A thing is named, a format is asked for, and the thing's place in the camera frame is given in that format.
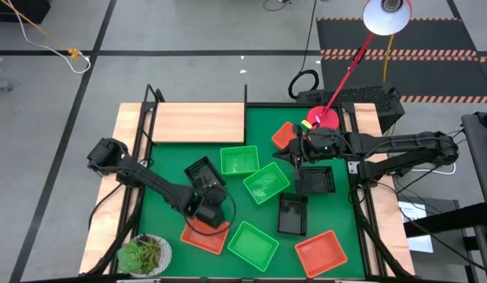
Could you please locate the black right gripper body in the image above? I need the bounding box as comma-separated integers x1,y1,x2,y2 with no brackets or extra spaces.
288,124,349,182

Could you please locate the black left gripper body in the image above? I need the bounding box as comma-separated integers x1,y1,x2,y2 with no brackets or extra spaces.
186,172,231,230

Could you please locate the orange plastic basket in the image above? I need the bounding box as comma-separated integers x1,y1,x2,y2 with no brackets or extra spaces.
179,216,231,255
271,120,297,151
294,230,349,279

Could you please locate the green plastic basket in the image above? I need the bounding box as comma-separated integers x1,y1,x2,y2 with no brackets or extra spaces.
242,161,291,205
227,220,280,273
220,145,261,176

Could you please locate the black plastic basket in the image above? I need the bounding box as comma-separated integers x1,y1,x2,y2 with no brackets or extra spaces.
277,192,309,237
183,156,227,189
294,165,337,196

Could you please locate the wooden shelf board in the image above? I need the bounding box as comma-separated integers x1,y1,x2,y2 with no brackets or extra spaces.
152,101,246,144

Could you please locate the red desk lamp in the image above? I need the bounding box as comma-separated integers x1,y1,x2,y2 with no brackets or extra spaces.
305,0,413,130

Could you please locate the green table mat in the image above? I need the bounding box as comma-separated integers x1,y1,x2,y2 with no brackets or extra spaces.
136,105,366,279

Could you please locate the black perforated computer case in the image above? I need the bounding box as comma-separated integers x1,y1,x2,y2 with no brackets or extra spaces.
296,84,406,133

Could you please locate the green succulent in white pot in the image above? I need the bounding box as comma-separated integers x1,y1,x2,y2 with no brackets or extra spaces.
116,233,173,278

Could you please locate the black hazard-striped floor mat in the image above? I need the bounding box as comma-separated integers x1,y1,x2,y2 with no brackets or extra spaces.
320,54,487,105
315,16,479,57

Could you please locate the white paper sheet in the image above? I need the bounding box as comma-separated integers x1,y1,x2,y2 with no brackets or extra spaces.
398,200,435,254

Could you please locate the black metal beam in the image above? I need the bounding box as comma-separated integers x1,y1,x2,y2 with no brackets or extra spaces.
403,202,487,239

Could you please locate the dark gray desk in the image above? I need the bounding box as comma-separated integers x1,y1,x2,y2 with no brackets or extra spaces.
461,111,487,221

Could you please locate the black cabinet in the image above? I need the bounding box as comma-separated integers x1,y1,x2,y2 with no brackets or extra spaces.
0,0,51,24

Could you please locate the black metal shelf frame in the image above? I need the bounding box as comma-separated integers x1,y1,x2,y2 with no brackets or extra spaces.
144,83,249,145

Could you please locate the black coiled floor cable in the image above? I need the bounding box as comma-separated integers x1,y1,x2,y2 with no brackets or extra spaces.
287,0,321,101

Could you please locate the black aluminium rig frame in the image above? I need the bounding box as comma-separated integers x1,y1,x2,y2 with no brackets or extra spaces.
83,101,415,283

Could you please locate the white cable by desk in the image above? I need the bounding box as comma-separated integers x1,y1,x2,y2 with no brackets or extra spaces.
410,162,457,176

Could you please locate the white floor cable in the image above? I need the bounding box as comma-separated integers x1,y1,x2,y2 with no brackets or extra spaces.
5,0,91,75

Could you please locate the yellow cord with plug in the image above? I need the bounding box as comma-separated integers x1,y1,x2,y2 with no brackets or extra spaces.
0,0,81,61

